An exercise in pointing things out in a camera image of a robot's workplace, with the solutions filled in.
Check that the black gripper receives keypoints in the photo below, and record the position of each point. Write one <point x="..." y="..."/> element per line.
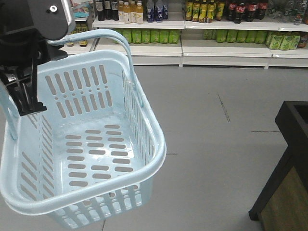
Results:
<point x="21" y="51"/>

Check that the light blue plastic basket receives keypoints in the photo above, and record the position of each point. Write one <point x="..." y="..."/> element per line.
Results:
<point x="93" y="153"/>

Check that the white store shelf unit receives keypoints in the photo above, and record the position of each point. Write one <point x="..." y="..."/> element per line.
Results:
<point x="182" y="40"/>

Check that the black wooden produce stand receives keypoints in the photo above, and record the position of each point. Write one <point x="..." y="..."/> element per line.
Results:
<point x="283" y="203"/>

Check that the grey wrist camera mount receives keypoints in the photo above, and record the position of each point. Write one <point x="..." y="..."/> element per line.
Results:
<point x="52" y="18"/>

